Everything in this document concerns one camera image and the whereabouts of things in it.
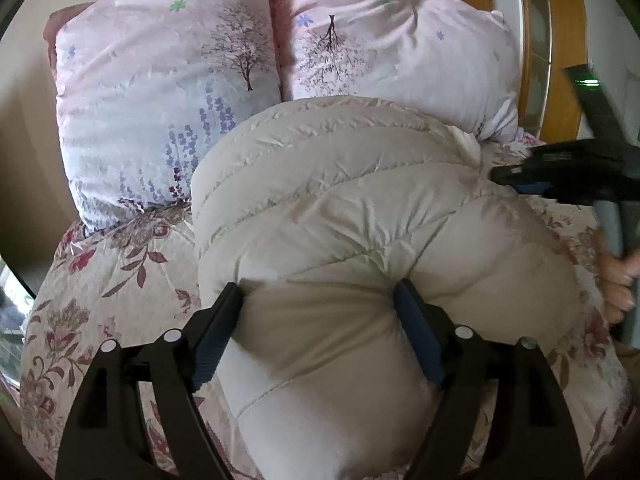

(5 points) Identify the floral bed sheet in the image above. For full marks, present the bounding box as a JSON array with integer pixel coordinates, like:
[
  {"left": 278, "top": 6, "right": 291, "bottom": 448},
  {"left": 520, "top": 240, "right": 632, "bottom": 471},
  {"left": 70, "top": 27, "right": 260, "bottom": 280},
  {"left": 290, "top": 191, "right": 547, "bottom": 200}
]
[{"left": 21, "top": 208, "right": 632, "bottom": 479}]

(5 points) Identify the left floral pillow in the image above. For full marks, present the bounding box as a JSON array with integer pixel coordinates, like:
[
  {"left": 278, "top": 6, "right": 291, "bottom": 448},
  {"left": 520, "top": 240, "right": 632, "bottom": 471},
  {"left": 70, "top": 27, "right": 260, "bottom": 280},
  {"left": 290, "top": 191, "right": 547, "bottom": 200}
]
[{"left": 43, "top": 0, "right": 281, "bottom": 231}]

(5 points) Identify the floral pillow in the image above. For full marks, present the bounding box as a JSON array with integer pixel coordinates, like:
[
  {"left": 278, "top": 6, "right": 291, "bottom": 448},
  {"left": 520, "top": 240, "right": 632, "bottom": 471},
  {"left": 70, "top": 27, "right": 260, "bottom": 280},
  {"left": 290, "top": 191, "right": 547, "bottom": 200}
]
[
  {"left": 272, "top": 0, "right": 520, "bottom": 142},
  {"left": 43, "top": 0, "right": 281, "bottom": 231}
]

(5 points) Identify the person right hand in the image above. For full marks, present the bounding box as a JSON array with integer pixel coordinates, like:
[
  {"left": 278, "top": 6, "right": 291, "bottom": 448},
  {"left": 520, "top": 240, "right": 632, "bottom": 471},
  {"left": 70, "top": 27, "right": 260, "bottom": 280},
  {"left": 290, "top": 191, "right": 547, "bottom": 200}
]
[{"left": 598, "top": 252, "right": 639, "bottom": 324}]

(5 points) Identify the beige quilted down jacket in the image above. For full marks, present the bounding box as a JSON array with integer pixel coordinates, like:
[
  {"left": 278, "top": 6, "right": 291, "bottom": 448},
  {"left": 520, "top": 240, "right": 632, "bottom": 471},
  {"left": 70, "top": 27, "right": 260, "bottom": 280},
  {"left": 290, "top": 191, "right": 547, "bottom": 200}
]
[{"left": 192, "top": 96, "right": 582, "bottom": 479}]

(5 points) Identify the right floral pillow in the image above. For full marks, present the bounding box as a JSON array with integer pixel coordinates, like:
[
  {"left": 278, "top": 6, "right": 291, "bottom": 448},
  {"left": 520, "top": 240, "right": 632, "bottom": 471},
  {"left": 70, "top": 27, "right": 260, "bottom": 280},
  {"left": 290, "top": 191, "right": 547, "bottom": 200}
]
[{"left": 272, "top": 0, "right": 520, "bottom": 142}]

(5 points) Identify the wooden door frame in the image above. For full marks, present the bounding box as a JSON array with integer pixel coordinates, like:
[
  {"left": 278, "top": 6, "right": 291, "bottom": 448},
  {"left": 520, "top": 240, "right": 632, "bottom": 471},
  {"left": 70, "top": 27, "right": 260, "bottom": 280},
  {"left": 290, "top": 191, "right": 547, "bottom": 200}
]
[{"left": 444, "top": 0, "right": 589, "bottom": 143}]

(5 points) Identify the black framed mirror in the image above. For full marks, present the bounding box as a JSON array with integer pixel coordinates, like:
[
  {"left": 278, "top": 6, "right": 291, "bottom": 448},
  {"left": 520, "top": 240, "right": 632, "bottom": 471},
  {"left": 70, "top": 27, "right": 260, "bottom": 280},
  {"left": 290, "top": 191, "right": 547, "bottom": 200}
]
[{"left": 0, "top": 261, "right": 34, "bottom": 389}]

